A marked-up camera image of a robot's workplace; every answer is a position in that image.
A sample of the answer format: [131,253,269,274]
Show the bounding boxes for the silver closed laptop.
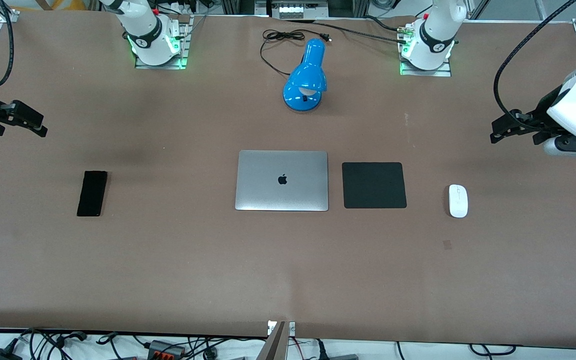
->
[234,150,329,212]

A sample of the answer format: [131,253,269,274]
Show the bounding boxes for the metal camera post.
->
[263,320,297,360]

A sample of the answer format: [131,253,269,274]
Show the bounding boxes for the black square mouse pad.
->
[342,161,408,209]

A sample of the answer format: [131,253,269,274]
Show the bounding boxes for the black braided base cable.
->
[288,17,410,46]

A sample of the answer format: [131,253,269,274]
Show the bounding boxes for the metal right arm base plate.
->
[134,15,190,70]

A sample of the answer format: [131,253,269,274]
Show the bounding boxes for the black looped floor cable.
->
[468,343,517,357]

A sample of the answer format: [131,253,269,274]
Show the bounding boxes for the black smartphone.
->
[76,170,109,218]

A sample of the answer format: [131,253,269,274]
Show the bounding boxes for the white computer mouse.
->
[448,184,469,219]

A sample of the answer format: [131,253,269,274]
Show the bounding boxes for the black floor cable bundle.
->
[18,327,89,360]

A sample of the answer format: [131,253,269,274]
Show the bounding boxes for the black lamp power cord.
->
[259,29,332,77]

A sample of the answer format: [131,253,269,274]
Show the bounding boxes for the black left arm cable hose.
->
[493,0,576,134]

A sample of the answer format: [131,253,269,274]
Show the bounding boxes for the blue desk lamp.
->
[282,38,328,113]

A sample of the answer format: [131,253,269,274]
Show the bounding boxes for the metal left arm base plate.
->
[399,25,453,77]

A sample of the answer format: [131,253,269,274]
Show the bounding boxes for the white power strip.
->
[278,0,330,20]

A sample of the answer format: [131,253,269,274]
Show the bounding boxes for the grey terminal block orange levers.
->
[145,340,187,360]

